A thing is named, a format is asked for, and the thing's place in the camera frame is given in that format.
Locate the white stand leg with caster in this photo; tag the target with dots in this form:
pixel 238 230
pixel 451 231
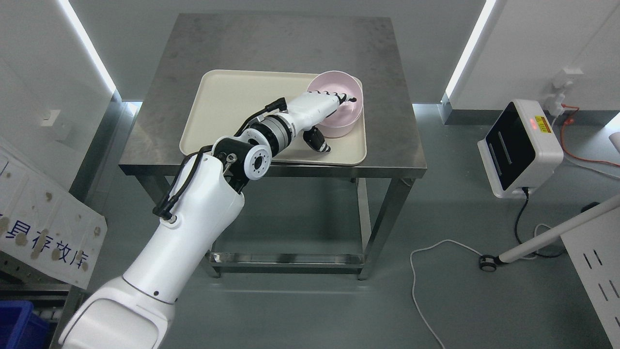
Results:
pixel 489 263

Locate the blue bin lower left corner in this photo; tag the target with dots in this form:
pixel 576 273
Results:
pixel 20 327

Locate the white wall socket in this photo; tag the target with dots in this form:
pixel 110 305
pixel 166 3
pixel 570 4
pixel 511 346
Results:
pixel 560 84

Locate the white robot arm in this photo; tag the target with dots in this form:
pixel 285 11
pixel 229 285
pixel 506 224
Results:
pixel 136 310

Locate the white sign with blue text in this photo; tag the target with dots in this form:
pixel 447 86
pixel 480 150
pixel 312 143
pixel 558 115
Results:
pixel 44 226

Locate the pink bowl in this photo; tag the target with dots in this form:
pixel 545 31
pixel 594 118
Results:
pixel 347 114

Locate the white perforated panel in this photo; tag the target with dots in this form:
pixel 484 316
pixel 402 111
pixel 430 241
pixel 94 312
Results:
pixel 594 248

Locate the stainless steel table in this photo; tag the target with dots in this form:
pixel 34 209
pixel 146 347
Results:
pixel 365 47

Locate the beige plastic tray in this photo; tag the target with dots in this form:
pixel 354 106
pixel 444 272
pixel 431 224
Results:
pixel 226 97

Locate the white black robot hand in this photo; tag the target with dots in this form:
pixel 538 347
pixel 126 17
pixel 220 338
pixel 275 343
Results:
pixel 308 110

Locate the white black charging device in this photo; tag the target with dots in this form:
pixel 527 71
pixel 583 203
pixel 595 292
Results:
pixel 520 152

